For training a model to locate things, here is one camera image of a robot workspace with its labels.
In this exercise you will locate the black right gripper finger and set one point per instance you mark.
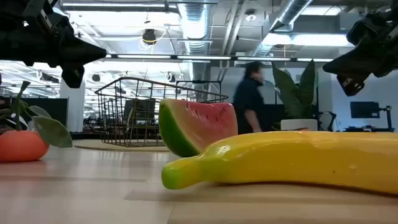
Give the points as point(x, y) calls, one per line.
point(353, 84)
point(351, 65)

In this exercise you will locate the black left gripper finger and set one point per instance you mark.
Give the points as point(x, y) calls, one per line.
point(84, 51)
point(73, 76)

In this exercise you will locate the orange tangerine cluster with leaves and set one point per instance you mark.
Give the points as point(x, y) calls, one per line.
point(18, 146)

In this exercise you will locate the yellow toy banana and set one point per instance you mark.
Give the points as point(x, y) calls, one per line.
point(280, 158)

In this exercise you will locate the toy watermelon slice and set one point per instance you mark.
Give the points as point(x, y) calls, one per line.
point(199, 124)

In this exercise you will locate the black computer monitor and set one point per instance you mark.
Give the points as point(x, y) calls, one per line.
point(364, 109)

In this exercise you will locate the black room divider panel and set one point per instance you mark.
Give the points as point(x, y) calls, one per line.
point(59, 107)
point(270, 115)

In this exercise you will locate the black office chair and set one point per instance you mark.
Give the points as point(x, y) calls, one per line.
point(331, 116)

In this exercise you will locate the background office desk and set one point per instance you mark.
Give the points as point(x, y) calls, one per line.
point(367, 128)

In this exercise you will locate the snake plant in white pot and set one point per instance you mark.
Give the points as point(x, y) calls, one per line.
point(295, 93)

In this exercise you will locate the round woven beige placemat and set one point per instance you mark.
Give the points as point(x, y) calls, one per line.
point(90, 144)

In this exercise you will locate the person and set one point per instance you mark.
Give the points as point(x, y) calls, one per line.
point(247, 96)

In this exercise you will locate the long hanging light bar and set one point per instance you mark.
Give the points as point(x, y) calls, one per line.
point(202, 57)

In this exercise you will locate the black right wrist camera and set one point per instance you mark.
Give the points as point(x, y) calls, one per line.
point(359, 31)

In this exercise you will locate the black aluminium rig frame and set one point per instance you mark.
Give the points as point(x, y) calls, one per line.
point(87, 135)

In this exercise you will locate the silver round air duct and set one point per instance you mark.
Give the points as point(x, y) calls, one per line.
point(196, 31)
point(289, 12)

